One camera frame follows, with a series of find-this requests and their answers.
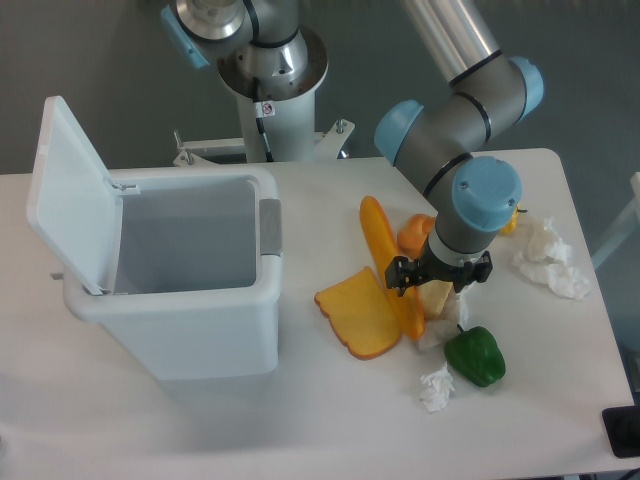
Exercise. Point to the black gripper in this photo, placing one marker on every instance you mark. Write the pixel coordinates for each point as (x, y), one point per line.
(403, 273)

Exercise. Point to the long orange baguette bread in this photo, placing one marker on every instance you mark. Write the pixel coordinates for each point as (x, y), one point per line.
(407, 309)

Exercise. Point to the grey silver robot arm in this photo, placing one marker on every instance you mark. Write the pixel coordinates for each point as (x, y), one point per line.
(273, 65)

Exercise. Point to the orange knotted bread roll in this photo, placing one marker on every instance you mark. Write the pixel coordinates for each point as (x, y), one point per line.
(412, 236)

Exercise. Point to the crumpled tissue under bread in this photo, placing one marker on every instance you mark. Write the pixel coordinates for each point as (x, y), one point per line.
(446, 325)

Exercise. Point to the orange toast bread slice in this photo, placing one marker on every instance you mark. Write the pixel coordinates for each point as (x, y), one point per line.
(360, 315)

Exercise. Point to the pale small toast piece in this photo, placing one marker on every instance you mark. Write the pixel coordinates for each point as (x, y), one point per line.
(433, 296)

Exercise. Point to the yellow bell pepper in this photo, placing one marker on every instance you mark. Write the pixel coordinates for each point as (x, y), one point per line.
(510, 227)

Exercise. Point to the green bell pepper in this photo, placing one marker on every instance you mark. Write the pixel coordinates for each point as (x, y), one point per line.
(475, 354)

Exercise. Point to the large crumpled white tissue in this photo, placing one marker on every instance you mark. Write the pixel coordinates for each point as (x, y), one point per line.
(546, 259)

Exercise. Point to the small crumpled white tissue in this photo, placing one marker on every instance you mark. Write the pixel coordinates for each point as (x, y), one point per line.
(436, 389)

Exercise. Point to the black device at edge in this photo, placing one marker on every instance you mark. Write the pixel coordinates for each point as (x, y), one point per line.
(622, 428)

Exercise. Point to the white trash bin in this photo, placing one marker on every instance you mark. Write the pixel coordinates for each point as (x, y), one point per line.
(198, 276)

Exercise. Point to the white trash bin lid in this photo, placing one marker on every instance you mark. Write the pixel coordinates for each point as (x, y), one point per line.
(74, 204)

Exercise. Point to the white frame at right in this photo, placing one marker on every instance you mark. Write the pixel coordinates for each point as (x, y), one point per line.
(625, 223)

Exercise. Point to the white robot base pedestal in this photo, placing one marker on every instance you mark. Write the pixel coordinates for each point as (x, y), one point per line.
(283, 129)

